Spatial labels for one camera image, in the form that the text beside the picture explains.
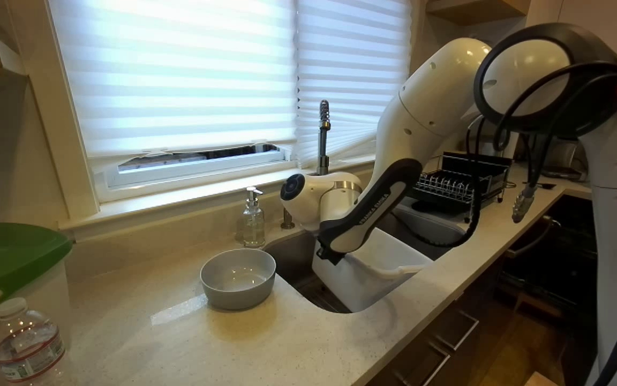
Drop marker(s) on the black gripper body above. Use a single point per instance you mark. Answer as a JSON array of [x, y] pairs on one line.
[[330, 252]]

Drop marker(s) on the white plastic dish tub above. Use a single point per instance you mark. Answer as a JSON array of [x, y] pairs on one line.
[[381, 275]]

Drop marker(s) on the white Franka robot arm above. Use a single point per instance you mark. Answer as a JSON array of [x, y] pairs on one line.
[[437, 94]]

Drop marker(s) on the stainless steel sink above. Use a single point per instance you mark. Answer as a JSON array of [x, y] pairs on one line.
[[287, 249]]

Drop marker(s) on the black dish rack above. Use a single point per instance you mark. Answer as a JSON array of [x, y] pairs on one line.
[[465, 183]]

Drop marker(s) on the clear water bottle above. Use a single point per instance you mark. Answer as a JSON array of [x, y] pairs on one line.
[[29, 347]]

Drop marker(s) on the clear soap dispenser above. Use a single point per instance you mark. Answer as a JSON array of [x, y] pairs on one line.
[[253, 226]]

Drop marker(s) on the grey round bowl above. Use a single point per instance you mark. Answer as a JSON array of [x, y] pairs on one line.
[[237, 282]]

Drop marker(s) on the chrome spring faucet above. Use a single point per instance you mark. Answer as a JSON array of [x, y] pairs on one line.
[[325, 140]]

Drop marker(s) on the wooden cabinet drawer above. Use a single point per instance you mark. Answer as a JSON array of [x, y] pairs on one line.
[[456, 330], [412, 365]]

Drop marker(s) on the narrow white window blind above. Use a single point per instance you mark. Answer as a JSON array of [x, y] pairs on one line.
[[353, 71]]

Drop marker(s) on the wide white window blind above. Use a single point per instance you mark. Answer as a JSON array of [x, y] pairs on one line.
[[172, 78]]

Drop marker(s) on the silver kitchen appliance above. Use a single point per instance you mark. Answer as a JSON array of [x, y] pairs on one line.
[[567, 158]]

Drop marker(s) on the clear plastic container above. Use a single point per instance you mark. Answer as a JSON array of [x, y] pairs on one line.
[[45, 289]]

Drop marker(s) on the white window frame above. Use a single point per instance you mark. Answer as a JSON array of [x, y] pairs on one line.
[[180, 175]]

